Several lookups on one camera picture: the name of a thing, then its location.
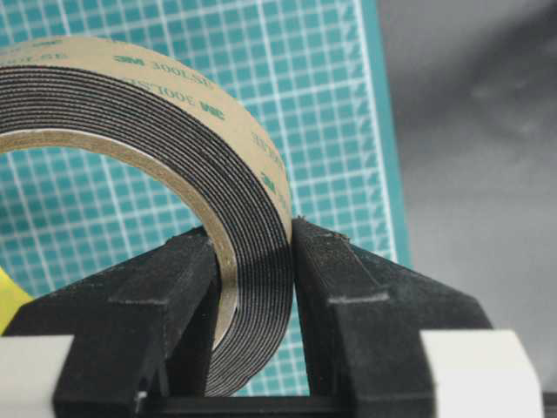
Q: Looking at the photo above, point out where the black foam tape roll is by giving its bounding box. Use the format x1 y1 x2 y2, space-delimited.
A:
1 37 294 396

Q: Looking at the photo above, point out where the green cutting mat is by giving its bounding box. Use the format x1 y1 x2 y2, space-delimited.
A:
0 0 413 397

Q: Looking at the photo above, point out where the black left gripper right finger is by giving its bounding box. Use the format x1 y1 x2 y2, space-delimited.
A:
292 219 491 417

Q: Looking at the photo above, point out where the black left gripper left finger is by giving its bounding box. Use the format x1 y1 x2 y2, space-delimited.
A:
1 228 219 417

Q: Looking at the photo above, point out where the long yellow black screwdriver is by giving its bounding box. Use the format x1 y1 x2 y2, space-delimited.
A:
0 268 34 333

